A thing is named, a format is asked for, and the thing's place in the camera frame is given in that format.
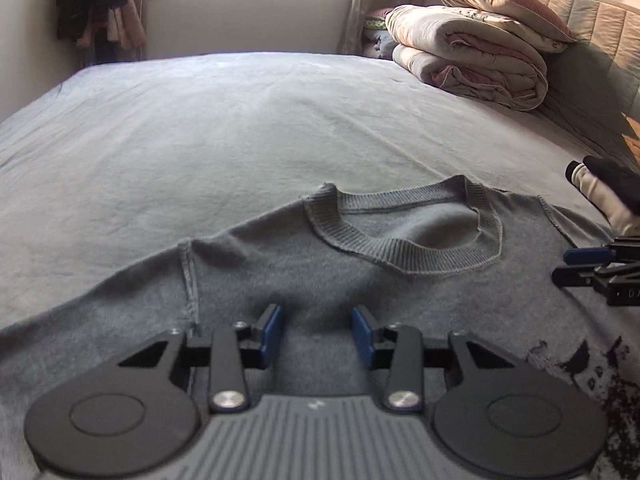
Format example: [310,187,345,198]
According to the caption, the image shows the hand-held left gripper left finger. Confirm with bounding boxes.
[118,304,287,414]

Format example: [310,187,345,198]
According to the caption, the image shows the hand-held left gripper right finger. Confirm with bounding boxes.
[351,305,522,414]

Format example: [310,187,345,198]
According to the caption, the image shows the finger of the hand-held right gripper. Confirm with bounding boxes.
[551,266,599,289]
[563,246,609,265]

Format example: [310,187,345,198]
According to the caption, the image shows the grey knit sweater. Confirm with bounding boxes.
[0,175,640,480]

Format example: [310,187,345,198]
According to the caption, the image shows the hanging dark clothes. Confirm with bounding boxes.
[55,0,147,53]

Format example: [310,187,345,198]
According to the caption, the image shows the folded cream garment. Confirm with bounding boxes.
[565,160,640,236]

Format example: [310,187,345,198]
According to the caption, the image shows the folded black garment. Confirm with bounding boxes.
[582,155,640,206]

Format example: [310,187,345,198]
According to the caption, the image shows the grey quilted headboard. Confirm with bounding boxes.
[520,0,640,171]

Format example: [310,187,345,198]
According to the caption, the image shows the folded pink grey quilt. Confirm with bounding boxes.
[385,4,549,112]

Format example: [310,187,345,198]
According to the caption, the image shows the pink grey pillow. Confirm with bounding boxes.
[417,0,578,55]

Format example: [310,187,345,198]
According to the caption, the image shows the dark bundled bedding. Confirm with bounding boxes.
[362,7,401,59]

